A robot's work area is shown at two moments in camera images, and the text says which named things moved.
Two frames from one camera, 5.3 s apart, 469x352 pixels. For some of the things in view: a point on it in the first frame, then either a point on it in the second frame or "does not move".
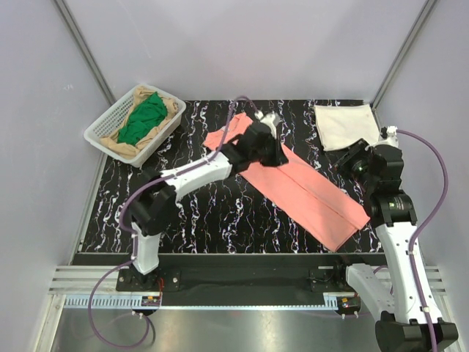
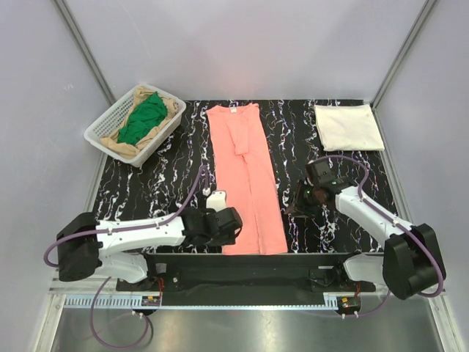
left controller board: [150, 301] does not move
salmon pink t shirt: [321, 207] → [248, 179]
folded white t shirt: [341, 125] does not move
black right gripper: [357, 150] → [294, 209]
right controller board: [349, 303] does not move
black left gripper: [278, 158] → [227, 240]
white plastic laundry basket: [137, 125] does not move
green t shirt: [144, 116] does not move
